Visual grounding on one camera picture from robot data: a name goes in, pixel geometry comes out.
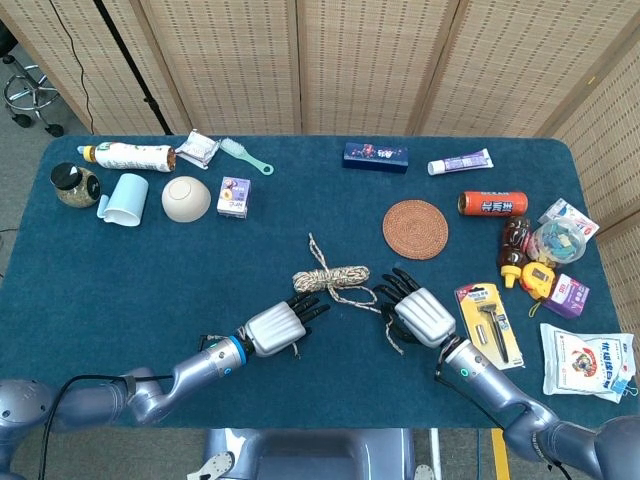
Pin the mint green brush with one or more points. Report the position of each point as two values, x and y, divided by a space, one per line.
235 147

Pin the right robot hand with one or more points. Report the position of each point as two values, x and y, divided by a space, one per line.
425 315

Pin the white bottle with yellow cap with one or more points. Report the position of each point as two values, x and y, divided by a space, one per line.
130 156

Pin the orange drink can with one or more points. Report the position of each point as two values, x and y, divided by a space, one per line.
492 203

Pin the blue table cloth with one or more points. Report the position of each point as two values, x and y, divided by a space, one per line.
150 280

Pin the bamboo folding screen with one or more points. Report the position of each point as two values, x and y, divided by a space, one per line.
240 65

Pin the white purple toothpaste tube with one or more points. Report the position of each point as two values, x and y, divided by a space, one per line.
460 162

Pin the chrome stool base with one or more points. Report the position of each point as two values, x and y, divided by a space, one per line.
22 82

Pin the round woven rattan coaster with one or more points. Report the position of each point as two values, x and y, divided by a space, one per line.
415 230

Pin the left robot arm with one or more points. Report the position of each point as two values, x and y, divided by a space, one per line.
200 367

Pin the yellow tape measure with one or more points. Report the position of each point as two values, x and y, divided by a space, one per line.
537 277

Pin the small purple white carton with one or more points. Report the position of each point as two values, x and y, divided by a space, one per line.
234 197

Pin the light blue plastic cup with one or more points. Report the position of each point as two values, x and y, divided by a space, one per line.
127 197

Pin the cream ceramic bowl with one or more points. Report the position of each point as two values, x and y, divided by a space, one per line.
185 198

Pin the small purple box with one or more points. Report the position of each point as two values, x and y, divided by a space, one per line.
567 297

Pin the white snack packet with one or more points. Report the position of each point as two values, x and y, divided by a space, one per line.
197 148

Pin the blue binder clip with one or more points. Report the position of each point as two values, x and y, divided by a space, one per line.
620 386

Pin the brown honey bottle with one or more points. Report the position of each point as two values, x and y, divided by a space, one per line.
515 240

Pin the white printed bag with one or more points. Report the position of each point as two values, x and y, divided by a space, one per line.
580 360

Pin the clear tub of clips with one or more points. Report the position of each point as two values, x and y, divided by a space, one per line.
557 242

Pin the black stand pole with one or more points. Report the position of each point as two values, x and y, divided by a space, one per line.
131 65

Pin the dark blue rectangular box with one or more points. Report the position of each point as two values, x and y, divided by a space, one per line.
375 157

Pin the yellow razor blister pack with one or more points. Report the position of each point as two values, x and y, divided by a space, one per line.
480 325

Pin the glass jar with black lid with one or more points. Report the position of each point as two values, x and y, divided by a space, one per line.
75 187

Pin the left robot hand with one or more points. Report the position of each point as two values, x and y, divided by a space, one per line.
275 330

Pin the white blue small packet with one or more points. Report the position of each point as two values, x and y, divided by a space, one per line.
560 207

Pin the grey robot torso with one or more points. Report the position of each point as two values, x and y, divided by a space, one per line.
310 455

